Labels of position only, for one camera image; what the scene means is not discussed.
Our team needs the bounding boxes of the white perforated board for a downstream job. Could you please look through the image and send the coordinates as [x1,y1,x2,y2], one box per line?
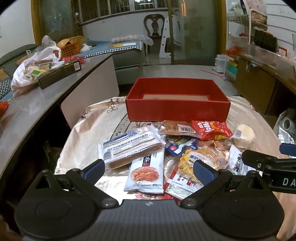
[159,15,182,59]

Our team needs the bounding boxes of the orange plastic basket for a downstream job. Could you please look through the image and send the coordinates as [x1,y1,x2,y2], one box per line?
[57,36,86,59]

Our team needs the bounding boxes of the white wire shelf rack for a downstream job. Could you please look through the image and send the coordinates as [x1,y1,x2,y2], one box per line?
[224,1,267,81]

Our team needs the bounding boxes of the grey sofa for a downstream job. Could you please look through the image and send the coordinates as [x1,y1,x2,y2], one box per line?
[1,43,146,85]

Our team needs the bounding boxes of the waffle snack packet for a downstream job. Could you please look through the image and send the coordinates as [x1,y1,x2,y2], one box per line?
[178,146,229,183]

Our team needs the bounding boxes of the red snack bag on counter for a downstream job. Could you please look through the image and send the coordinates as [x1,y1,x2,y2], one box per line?
[62,56,85,64]

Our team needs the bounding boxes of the red candy bag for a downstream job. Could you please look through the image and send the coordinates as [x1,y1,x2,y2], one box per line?
[191,120,233,141]

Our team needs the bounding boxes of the brown tofu snack packet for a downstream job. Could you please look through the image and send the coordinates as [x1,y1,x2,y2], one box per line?
[159,120,197,137]

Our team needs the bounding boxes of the white spicy strips packet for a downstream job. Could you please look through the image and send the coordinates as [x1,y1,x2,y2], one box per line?
[124,148,165,194]

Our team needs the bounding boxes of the grey counter cabinet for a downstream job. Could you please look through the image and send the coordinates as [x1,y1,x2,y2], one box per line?
[1,54,119,174]

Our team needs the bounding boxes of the white stacked containers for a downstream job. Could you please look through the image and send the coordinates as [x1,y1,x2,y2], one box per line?
[213,54,227,73]

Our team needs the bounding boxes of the dark green carton box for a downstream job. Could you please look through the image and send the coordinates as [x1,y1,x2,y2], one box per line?
[37,61,81,90]

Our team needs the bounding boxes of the orange plastic bag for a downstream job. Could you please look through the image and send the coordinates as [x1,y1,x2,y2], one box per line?
[225,45,243,58]

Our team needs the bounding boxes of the round white cake packet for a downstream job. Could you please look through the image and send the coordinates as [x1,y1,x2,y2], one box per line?
[232,124,255,149]

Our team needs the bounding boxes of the white chicken gizzard packet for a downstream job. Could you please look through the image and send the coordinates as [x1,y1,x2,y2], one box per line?
[227,145,255,176]

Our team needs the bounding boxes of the blue sofa cover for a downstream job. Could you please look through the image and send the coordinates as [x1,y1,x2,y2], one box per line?
[76,40,143,58]

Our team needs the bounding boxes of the wooden cabinet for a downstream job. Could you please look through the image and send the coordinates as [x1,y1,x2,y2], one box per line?
[235,54,295,116]

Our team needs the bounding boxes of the red white snack packet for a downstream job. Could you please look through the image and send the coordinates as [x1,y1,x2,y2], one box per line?
[164,166,203,200]

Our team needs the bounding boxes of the red cardboard box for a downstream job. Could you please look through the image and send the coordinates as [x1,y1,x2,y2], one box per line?
[125,77,231,122]

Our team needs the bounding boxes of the white plastic bag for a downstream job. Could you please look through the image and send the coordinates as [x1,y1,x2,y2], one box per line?
[11,46,64,98]

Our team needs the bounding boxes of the dark wooden chair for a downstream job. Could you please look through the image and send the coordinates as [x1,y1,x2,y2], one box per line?
[144,14,165,37]

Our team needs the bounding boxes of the blue small snack packet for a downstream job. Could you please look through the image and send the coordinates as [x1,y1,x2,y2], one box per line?
[166,136,198,156]

